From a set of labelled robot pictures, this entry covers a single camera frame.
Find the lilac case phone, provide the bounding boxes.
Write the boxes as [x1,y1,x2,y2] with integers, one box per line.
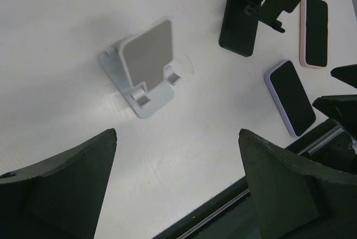
[264,60,316,137]

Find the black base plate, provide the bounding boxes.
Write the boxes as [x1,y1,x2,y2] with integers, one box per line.
[158,120,356,238]

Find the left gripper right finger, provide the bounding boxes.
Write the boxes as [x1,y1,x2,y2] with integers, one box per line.
[238,129,356,238]

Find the silver folding phone stand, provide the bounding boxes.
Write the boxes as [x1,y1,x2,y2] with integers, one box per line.
[98,17,180,119]

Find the pink case phone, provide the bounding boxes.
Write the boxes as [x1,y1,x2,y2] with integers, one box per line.
[300,0,329,69]

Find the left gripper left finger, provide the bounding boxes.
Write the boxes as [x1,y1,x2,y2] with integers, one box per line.
[1,128,117,238]

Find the black folding phone stand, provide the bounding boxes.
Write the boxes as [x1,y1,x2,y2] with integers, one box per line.
[219,0,302,57]

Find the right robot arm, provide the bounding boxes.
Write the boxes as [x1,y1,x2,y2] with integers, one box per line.
[313,94,356,174]

